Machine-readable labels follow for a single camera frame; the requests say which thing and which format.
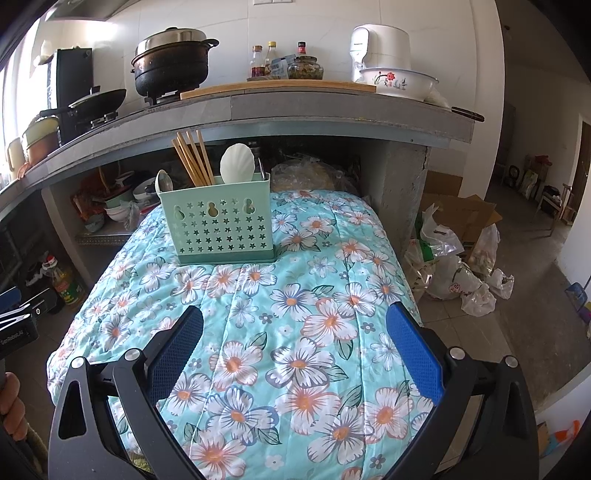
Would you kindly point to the wooden chair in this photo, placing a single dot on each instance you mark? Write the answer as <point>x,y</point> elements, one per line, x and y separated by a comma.
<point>551,201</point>

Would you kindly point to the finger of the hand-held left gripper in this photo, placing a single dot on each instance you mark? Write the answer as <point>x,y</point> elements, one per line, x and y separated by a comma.
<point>9,295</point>

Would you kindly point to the green-lidded brown pot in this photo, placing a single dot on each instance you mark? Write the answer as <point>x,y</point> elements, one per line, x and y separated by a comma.
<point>41,143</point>

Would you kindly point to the person's left hand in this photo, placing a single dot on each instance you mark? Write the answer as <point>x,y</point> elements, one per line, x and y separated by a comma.
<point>11,401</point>

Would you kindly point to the black frying pan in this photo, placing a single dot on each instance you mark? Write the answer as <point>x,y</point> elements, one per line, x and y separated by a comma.
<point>99,102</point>

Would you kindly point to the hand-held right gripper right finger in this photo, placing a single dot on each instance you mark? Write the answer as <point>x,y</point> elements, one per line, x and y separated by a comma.
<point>413,350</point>

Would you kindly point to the yellow-capped bottle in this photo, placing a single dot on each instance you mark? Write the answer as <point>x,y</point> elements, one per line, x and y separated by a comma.
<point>270,60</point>

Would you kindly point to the cardboard box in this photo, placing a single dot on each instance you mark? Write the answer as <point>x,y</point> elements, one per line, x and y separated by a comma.
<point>466,217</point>

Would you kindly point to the white shell-shaped scoop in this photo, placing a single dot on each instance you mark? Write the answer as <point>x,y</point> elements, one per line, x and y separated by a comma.
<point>237,164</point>

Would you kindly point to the metal spoon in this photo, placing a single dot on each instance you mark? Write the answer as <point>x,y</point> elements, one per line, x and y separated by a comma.
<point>162,180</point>
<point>262,171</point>

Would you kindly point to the blue plastic stool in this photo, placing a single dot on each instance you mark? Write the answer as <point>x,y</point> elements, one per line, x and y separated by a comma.
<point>577,300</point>

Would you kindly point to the glass jar of pickles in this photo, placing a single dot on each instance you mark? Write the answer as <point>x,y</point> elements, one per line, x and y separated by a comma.
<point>304,69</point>

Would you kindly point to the gas stove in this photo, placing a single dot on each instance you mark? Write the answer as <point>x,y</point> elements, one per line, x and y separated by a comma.
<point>106,122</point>

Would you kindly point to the black cooking pot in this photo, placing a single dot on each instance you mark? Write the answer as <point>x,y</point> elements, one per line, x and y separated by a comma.
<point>171,69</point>

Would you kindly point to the cream container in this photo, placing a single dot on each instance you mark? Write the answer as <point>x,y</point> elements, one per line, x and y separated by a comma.
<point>15,154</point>

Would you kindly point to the metal shelf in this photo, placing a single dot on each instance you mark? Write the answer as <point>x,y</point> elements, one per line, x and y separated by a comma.
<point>101,237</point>

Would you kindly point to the black upright box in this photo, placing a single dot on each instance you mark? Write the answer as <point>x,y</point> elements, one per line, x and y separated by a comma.
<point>74,78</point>

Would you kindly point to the small clear plastic bag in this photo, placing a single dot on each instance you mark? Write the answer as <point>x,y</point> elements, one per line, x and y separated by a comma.
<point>131,216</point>

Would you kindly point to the person's left forearm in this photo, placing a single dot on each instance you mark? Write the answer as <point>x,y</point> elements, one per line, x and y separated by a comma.
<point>37,457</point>

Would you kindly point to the plastic bag with yellow contents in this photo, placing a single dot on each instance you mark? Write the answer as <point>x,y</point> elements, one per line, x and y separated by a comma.
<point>304,175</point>

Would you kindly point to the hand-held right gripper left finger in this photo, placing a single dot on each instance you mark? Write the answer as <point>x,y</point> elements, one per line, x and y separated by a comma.
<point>178,355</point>

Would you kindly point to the steel pot lid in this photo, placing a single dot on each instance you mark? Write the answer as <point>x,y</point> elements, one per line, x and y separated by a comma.
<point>171,39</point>

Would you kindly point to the red-printed white plastic bag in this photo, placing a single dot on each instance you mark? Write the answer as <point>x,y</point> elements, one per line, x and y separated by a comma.
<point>455,284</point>

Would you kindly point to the white countertop appliance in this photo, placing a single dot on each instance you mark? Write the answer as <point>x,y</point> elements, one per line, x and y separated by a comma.
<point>383,46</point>

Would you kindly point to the cooking oil bottle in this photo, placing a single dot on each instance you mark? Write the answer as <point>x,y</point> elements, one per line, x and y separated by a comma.
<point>67,286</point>

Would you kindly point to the wooden cutting board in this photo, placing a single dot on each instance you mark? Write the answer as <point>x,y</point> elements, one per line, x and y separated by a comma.
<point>258,88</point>

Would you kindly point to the floral turquoise blanket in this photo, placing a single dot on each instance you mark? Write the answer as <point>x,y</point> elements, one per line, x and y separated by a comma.
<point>295,300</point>

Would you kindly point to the floral enamel basin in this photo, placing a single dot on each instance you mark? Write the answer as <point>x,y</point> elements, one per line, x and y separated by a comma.
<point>401,85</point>

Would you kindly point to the dark sauce bottle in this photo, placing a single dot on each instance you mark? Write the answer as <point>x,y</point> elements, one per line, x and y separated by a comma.
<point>257,69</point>

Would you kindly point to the grey concrete counter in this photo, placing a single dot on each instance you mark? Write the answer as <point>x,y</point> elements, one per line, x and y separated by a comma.
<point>323,115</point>

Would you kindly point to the grey range hood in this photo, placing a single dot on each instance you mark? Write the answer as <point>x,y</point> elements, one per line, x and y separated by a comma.
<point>92,7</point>

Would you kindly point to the white ceramic bowl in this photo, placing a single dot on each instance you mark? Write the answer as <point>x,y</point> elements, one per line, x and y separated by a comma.
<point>144,190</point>

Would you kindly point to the green plastic utensil holder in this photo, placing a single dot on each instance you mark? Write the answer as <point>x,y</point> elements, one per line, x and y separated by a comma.
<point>217,230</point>

